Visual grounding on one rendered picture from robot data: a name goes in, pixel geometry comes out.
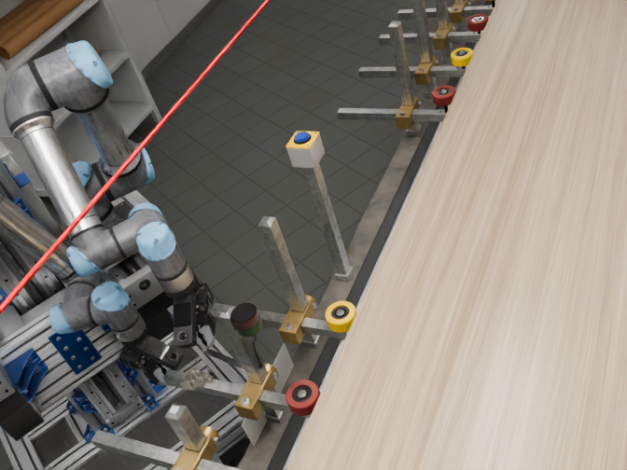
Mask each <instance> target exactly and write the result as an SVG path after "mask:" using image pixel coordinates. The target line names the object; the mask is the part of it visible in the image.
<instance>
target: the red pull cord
mask: <svg viewBox="0 0 627 470"><path fill-rule="evenodd" d="M270 1H271V0H266V1H265V2H264V3H263V4H262V5H261V6H260V7H259V9H258V10H257V11H256V12H255V13H254V14H253V16H252V17H251V18H250V19H249V20H248V21H247V22H246V24H245V25H244V26H243V27H242V28H241V30H240V31H239V32H238V33H237V34H236V35H235V36H234V37H233V38H232V39H231V41H230V42H229V43H228V45H227V46H225V47H224V48H223V49H222V50H221V52H220V53H219V54H218V55H217V56H216V58H215V59H214V60H213V61H212V62H211V63H210V64H209V66H208V67H207V68H206V69H205V70H204V71H203V72H202V74H201V75H200V76H199V77H198V78H197V80H196V81H195V82H194V83H193V84H192V85H191V86H190V88H189V89H188V90H187V91H186V92H185V93H184V95H183V96H182V97H181V98H180V99H179V100H178V101H177V103H176V104H175V105H174V106H173V107H172V109H171V110H170V111H169V112H168V113H167V114H166V115H165V117H164V118H163V119H162V120H161V121H160V122H159V124H158V125H157V126H156V127H155V128H154V129H153V130H152V132H151V133H150V134H149V135H148V136H147V137H146V139H145V140H144V141H143V142H142V143H141V144H140V145H139V146H138V147H137V148H136V149H135V150H134V151H133V153H132V154H131V155H130V156H129V157H128V159H127V160H126V161H125V162H124V163H123V164H122V165H121V167H120V168H119V169H118V170H117V171H116V172H115V174H114V175H113V176H112V177H111V178H110V179H109V180H108V182H107V183H106V184H105V185H104V186H103V188H102V189H101V190H100V191H99V192H98V193H97V194H96V196H95V197H94V198H93V199H92V200H91V201H90V203H89V204H88V205H87V206H86V207H85V208H84V209H83V211H82V212H81V213H80V214H79V215H78V216H77V218H76V219H75V220H74V221H73V222H72V223H71V225H70V226H69V227H68V228H67V229H66V230H65V231H64V233H63V234H62V235H61V236H60V237H59V239H58V240H57V241H56V242H55V243H54V244H52V246H51V247H50V248H49V249H48V250H47V252H46V253H45V254H44V255H43V256H42V257H41V258H40V259H39V261H38V262H37V263H36V264H35V265H34V267H33V268H32V269H31V270H30V271H29V272H28V273H27V275H26V276H25V277H24V278H23V279H22V280H21V282H20V283H19V284H18V285H17V286H16V287H15V288H14V290H13V291H12V292H11V293H10V294H9V295H8V297H7V298H6V299H5V300H4V301H3V302H2V304H1V305H0V314H1V312H2V311H3V310H4V309H5V308H6V307H7V305H8V304H9V303H10V302H11V301H12V300H13V298H14V297H15V296H16V295H17V294H18V293H19V292H20V291H21V290H22V288H23V287H24V286H25V285H26V284H27V283H28V282H29V281H30V280H31V278H32V277H33V276H34V275H35V274H36V272H37V271H38V270H39V269H40V268H41V267H42V265H43V264H44V263H45V262H46V261H47V260H48V258H49V257H50V256H51V255H52V254H53V252H54V251H55V250H56V249H57V248H58V247H59V246H60V244H61V243H62V242H63V241H64V240H65V238H66V237H67V236H68V235H69V234H70V233H71V231H72V230H73V229H74V228H75V227H76V226H77V224H78V223H79V222H80V221H81V220H82V218H83V217H84V216H85V215H86V214H87V213H88V212H89V210H90V209H91V208H92V207H93V206H94V204H95V203H96V202H97V201H98V200H99V199H100V198H101V197H102V196H103V195H104V194H105V192H106V191H107V190H108V189H109V188H110V187H111V185H112V184H113V183H114V182H115V181H116V180H117V179H118V177H119V176H120V175H121V174H122V173H123V171H124V170H125V169H126V168H127V167H128V166H129V164H130V163H131V162H132V161H133V160H134V158H135V157H136V156H137V155H138V154H139V153H140V151H141V150H142V149H143V148H144V147H145V146H146V144H147V143H148V142H149V141H150V140H151V139H152V137H153V136H154V135H155V134H156V133H157V132H158V130H159V129H160V128H161V127H162V126H163V124H164V123H165V122H166V121H167V120H168V119H169V118H170V116H171V115H172V114H173V113H174V112H175V110H176V109H177V108H178V107H179V106H180V105H181V103H183V102H184V101H185V100H186V99H187V97H188V96H189V95H190V94H191V93H192V91H193V90H194V89H195V88H196V87H197V86H198V85H199V83H200V82H201V81H202V80H203V79H204V77H205V76H206V75H207V74H208V73H209V72H210V70H211V69H212V68H213V67H214V66H215V65H216V63H217V62H218V61H219V60H220V59H221V57H222V56H223V55H224V54H225V53H226V52H227V51H228V49H229V48H230V47H231V46H232V45H233V43H234V42H235V41H236V40H237V39H238V38H239V36H240V35H241V34H242V33H243V32H244V30H245V29H246V28H247V27H248V26H249V25H250V23H251V22H252V21H253V20H254V19H255V18H256V17H257V15H258V14H259V13H260V12H261V11H262V9H263V8H264V7H265V6H267V5H268V3H269V2H270Z"/></svg>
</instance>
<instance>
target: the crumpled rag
mask: <svg viewBox="0 0 627 470"><path fill-rule="evenodd" d="M184 376H185V380H183V381H182V382H181V383H180V385H181V386H182V387H183V388H184V389H189V390H191V391H193V390H194V389H195V388H197V387H200V388H202V387H203V386H204V385H206V384H209V383H211V378H212V376H211V375H210V374H209V373H208V371H207V370H202V371H199V369H197V368H196V367H192V368H191V369H190V370H188V371H186V372H185V374H184Z"/></svg>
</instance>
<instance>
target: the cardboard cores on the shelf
mask: <svg viewBox="0 0 627 470"><path fill-rule="evenodd" d="M82 2H83V0H25V1H24V2H22V3H21V4H20V5H18V6H17V7H15V8H14V9H12V10H11V11H10V12H8V13H7V14H6V15H5V16H4V17H3V18H1V19H0V57H3V58H4V59H5V60H10V59H11V58H12V57H14V56H15V55H16V54H17V53H19V52H20V51H21V50H22V49H24V48H25V47H26V46H28V45H29V44H30V43H32V42H33V41H34V40H35V39H37V38H38V37H39V36H40V35H42V34H43V33H44V32H46V31H47V29H48V28H50V27H51V26H52V25H54V24H55V23H56V22H57V21H59V20H60V19H61V18H63V17H64V16H65V15H66V14H68V13H69V12H70V11H71V10H73V9H74V8H75V7H77V6H78V5H79V4H81V3H82Z"/></svg>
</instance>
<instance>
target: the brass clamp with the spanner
mask: <svg viewBox="0 0 627 470"><path fill-rule="evenodd" d="M263 365H264V366H265V368H266V370H267V372H268V373H267V375H266V377H265V379H264V381H263V382H262V384H259V383H255V382H251V381H249V380H248V381H247V383H246V385H245V386H244V388H243V390H242V392H241V394H240V396H239V398H238V400H237V401H236V403H235V405H234V406H235V407H236V409H237V411H238V413H239V414H240V416H241V417H243V418H247V419H251V420H255V421H258V419H259V417H260V415H261V413H262V411H263V409H264V407H263V406H262V405H261V403H260V401H259V399H260V397H261V396H262V394H263V392H264V390H266V391H271V392H272V391H273V389H274V387H275V385H276V380H275V379H277V378H278V371H277V369H276V368H275V367H274V366H272V365H270V364H266V363H263ZM243 397H247V398H248V399H249V401H250V402H249V404H248V405H247V406H242V404H241V399H242V398H243Z"/></svg>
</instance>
